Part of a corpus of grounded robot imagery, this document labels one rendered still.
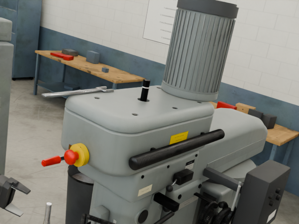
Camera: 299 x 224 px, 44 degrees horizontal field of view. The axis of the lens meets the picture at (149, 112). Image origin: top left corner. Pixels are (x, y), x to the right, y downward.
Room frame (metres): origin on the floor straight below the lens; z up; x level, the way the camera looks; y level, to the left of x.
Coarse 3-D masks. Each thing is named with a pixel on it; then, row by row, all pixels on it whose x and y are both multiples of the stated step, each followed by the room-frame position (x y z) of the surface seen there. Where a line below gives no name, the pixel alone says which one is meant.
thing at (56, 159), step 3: (54, 156) 0.94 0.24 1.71; (57, 156) 0.95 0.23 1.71; (63, 156) 0.97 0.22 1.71; (45, 159) 0.92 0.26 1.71; (48, 159) 0.92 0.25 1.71; (51, 159) 0.93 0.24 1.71; (54, 159) 0.93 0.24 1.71; (57, 159) 0.94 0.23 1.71; (60, 159) 0.95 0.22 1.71; (63, 159) 0.96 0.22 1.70; (42, 162) 0.91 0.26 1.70; (45, 162) 0.91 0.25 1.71; (48, 162) 0.92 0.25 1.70; (51, 162) 0.92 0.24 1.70; (54, 162) 0.93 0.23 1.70; (57, 162) 0.94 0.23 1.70; (60, 162) 0.95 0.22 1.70; (42, 165) 0.91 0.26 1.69; (45, 165) 0.91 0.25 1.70; (48, 165) 0.92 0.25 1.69
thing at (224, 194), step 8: (248, 160) 1.58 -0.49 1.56; (232, 168) 1.45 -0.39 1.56; (240, 168) 1.47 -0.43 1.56; (248, 168) 1.49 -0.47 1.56; (232, 176) 1.37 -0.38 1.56; (240, 176) 1.39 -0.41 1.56; (208, 184) 1.33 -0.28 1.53; (216, 184) 1.34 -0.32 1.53; (200, 192) 1.32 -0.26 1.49; (208, 192) 1.30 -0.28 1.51; (216, 192) 1.28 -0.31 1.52; (224, 192) 1.29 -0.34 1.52; (232, 192) 1.36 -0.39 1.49; (200, 200) 1.31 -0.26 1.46; (216, 200) 1.28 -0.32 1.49; (224, 200) 1.30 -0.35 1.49; (232, 200) 1.36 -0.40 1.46; (200, 208) 1.30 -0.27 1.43; (216, 208) 1.27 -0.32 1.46
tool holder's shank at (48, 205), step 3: (48, 204) 1.32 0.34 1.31; (51, 204) 1.32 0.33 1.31; (45, 207) 1.32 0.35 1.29; (48, 207) 1.31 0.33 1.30; (51, 207) 1.33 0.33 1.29; (45, 210) 1.32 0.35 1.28; (48, 210) 1.32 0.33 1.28; (45, 213) 1.32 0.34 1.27; (48, 213) 1.32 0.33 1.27; (45, 216) 1.32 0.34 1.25; (48, 216) 1.32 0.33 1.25; (45, 219) 1.31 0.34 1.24; (48, 219) 1.32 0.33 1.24; (45, 222) 1.31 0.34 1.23; (48, 222) 1.32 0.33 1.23
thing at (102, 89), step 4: (96, 88) 1.06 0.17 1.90; (100, 88) 1.07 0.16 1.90; (104, 88) 1.10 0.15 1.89; (56, 92) 0.94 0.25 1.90; (60, 92) 0.95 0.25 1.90; (64, 92) 0.96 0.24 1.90; (68, 92) 0.96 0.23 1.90; (72, 92) 0.97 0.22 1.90; (76, 92) 0.98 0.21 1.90; (80, 92) 0.99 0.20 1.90; (84, 92) 1.00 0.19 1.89; (88, 92) 1.02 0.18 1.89; (92, 92) 1.03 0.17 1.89; (104, 92) 1.06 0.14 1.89; (44, 96) 0.90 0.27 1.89; (48, 96) 0.90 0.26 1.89; (52, 96) 0.91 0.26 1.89; (56, 96) 0.92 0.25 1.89
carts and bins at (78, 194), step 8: (72, 168) 3.09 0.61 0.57; (72, 176) 2.84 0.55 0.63; (80, 176) 3.09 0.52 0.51; (72, 184) 2.84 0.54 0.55; (80, 184) 2.80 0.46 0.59; (88, 184) 2.78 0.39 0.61; (72, 192) 2.84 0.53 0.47; (80, 192) 2.80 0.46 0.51; (88, 192) 2.79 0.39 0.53; (72, 200) 2.84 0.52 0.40; (80, 200) 2.80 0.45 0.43; (88, 200) 2.79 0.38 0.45; (72, 208) 2.84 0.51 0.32; (80, 208) 2.80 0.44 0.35; (88, 208) 2.80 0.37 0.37; (72, 216) 2.84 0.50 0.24; (80, 216) 2.81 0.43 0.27
